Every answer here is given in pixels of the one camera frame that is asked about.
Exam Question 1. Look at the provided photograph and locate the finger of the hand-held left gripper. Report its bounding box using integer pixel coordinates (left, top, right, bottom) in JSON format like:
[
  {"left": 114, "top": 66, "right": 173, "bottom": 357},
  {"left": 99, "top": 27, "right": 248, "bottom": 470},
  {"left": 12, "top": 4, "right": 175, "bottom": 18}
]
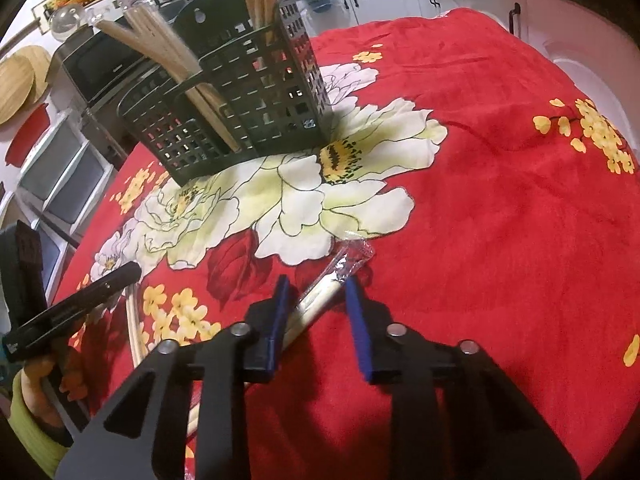
[{"left": 1, "top": 261, "right": 144, "bottom": 362}]

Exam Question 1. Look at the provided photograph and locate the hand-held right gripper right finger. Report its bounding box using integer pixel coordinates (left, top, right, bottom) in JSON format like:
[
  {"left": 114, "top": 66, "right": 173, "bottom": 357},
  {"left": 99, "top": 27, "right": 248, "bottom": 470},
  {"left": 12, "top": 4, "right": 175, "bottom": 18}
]
[{"left": 344, "top": 276, "right": 582, "bottom": 480}]

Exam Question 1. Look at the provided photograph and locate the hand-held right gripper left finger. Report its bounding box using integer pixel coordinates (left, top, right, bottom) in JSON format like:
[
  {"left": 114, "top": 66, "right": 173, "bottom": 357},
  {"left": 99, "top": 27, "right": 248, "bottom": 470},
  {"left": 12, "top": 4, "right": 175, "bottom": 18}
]
[{"left": 55, "top": 275, "right": 293, "bottom": 480}]

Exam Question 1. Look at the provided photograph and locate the plastic chopsticks pair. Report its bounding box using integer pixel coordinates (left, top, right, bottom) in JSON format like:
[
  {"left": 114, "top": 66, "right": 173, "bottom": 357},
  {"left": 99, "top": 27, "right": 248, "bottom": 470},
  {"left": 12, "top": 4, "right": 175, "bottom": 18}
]
[
  {"left": 125, "top": 282, "right": 152, "bottom": 367},
  {"left": 186, "top": 239, "right": 376, "bottom": 436}
]

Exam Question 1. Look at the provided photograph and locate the dark green utensil basket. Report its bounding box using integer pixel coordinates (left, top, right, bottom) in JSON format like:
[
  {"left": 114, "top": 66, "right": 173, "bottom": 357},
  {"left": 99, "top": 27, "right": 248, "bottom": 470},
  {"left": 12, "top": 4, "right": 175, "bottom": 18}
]
[{"left": 116, "top": 0, "right": 334, "bottom": 188}]

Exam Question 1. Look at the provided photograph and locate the person's left forearm green sleeve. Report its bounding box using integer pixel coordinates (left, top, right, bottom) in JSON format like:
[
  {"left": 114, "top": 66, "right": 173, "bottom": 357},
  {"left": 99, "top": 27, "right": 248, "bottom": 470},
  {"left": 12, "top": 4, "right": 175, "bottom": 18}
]
[{"left": 7, "top": 370, "right": 69, "bottom": 479}]

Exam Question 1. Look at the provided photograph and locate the person's left hand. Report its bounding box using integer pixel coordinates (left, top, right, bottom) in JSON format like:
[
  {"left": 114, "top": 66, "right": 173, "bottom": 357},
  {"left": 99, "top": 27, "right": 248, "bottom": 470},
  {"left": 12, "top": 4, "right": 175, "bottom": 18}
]
[{"left": 21, "top": 342, "right": 92, "bottom": 427}]

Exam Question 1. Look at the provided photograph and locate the plastic drawer unit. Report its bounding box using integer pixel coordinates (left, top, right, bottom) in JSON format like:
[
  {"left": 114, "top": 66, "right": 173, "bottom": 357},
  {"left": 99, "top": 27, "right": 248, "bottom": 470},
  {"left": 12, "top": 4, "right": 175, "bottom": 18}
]
[{"left": 0, "top": 110, "right": 119, "bottom": 302}]

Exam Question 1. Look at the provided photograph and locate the red plastic tray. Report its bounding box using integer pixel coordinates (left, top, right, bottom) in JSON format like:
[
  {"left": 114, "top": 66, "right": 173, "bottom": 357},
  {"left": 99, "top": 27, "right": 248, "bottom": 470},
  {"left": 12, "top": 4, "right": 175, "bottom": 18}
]
[{"left": 5, "top": 102, "right": 54, "bottom": 167}]

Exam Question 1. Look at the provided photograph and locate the red floral blanket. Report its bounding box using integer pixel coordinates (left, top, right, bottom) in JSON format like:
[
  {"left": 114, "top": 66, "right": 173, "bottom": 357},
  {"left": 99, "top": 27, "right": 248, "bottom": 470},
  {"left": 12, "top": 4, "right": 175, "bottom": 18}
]
[{"left": 50, "top": 7, "right": 640, "bottom": 480}]

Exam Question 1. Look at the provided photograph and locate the round wooden board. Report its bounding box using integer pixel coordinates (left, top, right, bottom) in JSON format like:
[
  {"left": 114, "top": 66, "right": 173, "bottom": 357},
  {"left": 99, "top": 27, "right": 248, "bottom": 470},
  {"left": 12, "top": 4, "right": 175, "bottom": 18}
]
[{"left": 0, "top": 45, "right": 54, "bottom": 127}]

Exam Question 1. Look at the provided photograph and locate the black microwave oven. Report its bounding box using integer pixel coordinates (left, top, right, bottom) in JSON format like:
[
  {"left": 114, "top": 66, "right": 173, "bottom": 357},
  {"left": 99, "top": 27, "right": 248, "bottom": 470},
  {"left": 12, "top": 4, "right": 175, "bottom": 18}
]
[{"left": 52, "top": 25, "right": 162, "bottom": 107}]

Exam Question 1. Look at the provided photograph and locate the glass dome lid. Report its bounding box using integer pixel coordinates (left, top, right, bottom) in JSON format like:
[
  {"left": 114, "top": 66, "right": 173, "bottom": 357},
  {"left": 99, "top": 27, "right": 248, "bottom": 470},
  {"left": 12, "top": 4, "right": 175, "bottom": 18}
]
[{"left": 50, "top": 4, "right": 89, "bottom": 43}]

